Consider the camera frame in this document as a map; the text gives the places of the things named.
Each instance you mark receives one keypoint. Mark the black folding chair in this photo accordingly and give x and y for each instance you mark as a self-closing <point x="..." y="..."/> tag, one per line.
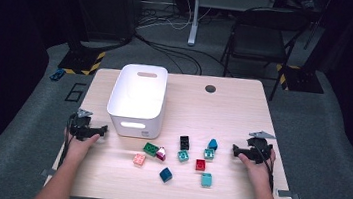
<point x="258" y="41"/>

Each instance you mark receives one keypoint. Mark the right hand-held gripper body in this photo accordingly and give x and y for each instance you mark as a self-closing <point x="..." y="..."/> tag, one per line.
<point x="258" y="150"/>

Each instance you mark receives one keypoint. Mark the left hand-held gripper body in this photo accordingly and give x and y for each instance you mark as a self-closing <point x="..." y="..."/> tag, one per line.
<point x="80" y="127"/>

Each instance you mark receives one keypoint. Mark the blue rounded toy brick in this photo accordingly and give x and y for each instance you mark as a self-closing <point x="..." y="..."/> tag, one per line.
<point x="213" y="144"/>

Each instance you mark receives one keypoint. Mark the small blue object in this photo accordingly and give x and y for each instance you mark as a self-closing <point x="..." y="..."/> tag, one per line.
<point x="57" y="74"/>

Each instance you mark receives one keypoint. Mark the grey metal table clamp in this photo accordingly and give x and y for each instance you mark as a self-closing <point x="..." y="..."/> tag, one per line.
<point x="287" y="194"/>
<point x="46" y="172"/>

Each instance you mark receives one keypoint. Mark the person's left hand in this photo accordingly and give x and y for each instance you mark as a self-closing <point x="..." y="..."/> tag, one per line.
<point x="78" y="148"/>

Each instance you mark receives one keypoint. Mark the tall light teal toy brick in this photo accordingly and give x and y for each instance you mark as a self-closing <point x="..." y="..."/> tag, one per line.
<point x="206" y="179"/>

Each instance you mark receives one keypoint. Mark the green toy brick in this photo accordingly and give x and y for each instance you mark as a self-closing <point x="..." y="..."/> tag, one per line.
<point x="150" y="149"/>

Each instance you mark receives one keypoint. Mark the dark blue sloped toy brick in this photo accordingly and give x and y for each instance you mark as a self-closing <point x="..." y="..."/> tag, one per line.
<point x="166" y="174"/>

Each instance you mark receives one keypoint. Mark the person's right hand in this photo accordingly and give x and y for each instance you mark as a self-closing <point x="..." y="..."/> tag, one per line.
<point x="258" y="172"/>

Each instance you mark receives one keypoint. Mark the white desk frame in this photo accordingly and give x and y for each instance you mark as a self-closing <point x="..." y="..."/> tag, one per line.
<point x="195" y="14"/>

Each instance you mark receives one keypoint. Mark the table grommet hole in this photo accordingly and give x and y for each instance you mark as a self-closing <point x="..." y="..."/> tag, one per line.
<point x="210" y="88"/>

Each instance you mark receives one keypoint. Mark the white plastic bin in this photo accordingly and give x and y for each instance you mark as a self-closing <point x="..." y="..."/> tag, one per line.
<point x="137" y="98"/>

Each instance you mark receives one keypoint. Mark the magenta sloped toy brick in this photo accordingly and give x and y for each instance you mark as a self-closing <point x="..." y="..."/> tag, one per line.
<point x="161" y="153"/>

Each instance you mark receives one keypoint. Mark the salmon toy brick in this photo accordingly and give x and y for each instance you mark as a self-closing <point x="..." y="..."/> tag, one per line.
<point x="139" y="159"/>

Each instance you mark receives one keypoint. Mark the black toy brick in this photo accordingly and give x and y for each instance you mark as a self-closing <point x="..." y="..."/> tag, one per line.
<point x="184" y="142"/>

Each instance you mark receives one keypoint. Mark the black yellow-striped stand base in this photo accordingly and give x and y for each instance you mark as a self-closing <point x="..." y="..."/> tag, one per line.
<point x="300" y="80"/>
<point x="80" y="60"/>

